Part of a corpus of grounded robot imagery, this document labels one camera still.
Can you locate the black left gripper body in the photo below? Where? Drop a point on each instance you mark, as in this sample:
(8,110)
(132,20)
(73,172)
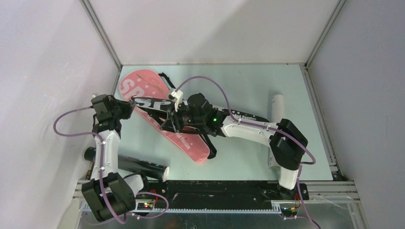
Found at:
(121,110)

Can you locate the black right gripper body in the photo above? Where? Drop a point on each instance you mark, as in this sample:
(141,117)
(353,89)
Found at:
(183,117)

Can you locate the black racket cover bag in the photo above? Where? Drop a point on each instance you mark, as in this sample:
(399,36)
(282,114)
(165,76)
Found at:
(192,117)

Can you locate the pink racket cover bag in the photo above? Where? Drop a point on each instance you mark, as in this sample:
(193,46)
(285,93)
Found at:
(148,83)

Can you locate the black shuttlecock tube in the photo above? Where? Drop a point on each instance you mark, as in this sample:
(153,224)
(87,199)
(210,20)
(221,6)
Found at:
(139,166)

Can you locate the white shuttlecock tube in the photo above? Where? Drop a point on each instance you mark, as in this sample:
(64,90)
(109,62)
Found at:
(277,113)

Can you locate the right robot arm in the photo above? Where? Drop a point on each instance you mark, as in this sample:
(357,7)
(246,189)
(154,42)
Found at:
(286,141)

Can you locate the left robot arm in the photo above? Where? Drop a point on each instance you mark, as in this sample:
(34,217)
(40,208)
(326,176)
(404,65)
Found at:
(107,193)

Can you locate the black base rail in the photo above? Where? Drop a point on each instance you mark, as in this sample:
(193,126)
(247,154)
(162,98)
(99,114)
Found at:
(223,195)

